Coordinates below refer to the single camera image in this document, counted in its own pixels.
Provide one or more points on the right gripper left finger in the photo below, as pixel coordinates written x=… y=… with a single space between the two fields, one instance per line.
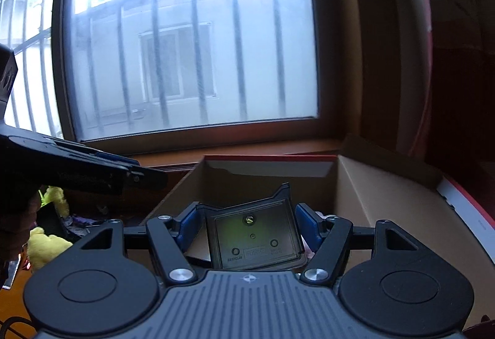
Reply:
x=170 y=237

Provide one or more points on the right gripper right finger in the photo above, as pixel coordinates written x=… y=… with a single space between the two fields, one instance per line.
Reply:
x=329 y=239

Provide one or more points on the small yellow plush toy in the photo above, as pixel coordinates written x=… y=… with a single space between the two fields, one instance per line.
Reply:
x=55 y=195

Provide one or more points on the right red cardboard box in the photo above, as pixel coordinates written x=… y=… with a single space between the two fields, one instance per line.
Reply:
x=364 y=183

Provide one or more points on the large yellow plush toy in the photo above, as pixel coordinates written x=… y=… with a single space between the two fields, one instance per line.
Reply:
x=42 y=248

